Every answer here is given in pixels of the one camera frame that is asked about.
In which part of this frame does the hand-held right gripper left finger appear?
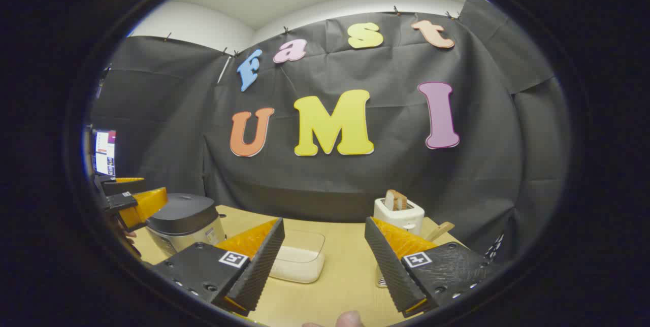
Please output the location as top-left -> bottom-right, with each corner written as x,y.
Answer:
150,218 -> 285,316

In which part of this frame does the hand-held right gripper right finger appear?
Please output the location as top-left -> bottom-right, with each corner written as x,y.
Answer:
365,217 -> 501,317

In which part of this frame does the white rice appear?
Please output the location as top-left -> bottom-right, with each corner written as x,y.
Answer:
269,246 -> 324,283

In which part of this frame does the silver black rice cooker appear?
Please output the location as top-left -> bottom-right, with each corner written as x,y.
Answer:
146,193 -> 226,258

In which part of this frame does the wooden spoon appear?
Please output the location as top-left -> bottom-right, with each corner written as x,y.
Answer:
426,222 -> 455,242

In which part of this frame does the computer monitor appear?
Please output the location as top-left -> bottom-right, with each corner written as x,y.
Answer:
94,130 -> 116,177

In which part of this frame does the clear plastic container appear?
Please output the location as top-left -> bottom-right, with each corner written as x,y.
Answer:
268,230 -> 326,284

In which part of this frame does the white toaster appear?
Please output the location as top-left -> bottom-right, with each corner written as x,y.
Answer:
374,198 -> 425,236

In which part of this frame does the toasted bread slice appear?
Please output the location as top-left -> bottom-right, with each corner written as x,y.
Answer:
384,189 -> 408,211

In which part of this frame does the black backdrop cloth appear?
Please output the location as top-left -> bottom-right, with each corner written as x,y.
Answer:
89,0 -> 572,261

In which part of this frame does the dark striped object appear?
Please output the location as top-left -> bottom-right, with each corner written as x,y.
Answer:
485,233 -> 506,261

